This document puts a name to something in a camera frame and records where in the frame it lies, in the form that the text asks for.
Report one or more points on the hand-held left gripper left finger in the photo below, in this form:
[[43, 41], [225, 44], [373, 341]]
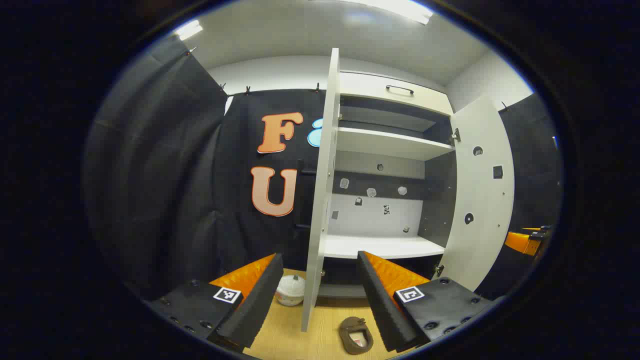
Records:
[[255, 310]]

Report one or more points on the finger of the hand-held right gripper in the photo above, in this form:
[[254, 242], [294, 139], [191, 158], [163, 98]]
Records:
[[517, 242]]

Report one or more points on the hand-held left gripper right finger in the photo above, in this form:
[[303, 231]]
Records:
[[382, 310]]

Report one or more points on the brown fuzzy shoe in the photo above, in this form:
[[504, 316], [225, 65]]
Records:
[[347, 327]]

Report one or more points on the white cabinet door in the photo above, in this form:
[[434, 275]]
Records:
[[487, 200], [320, 225]]

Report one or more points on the white and grey shoe cabinet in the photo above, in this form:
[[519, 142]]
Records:
[[380, 142]]

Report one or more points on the silver door hinge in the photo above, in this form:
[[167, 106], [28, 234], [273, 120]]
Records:
[[439, 270], [456, 135]]

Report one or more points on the white cabinet drawer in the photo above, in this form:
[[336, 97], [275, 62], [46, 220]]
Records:
[[370, 90]]

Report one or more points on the white pumpkin ornament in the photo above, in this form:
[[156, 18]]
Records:
[[290, 292]]

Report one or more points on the black backdrop cloth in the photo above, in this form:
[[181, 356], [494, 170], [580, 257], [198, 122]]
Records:
[[165, 175], [535, 170]]

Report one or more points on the ceiling light panel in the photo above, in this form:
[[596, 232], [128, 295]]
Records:
[[189, 30]]

